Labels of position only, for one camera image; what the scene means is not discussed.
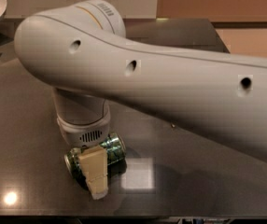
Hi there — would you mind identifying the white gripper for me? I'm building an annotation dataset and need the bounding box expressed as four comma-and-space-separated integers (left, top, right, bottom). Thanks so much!
57, 111, 110, 200

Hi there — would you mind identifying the green soda can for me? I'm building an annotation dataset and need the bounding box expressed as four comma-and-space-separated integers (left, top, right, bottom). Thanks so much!
64, 133, 126, 179

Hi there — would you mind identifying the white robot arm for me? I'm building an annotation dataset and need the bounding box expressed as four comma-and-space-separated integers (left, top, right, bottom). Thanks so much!
14, 0, 267, 161

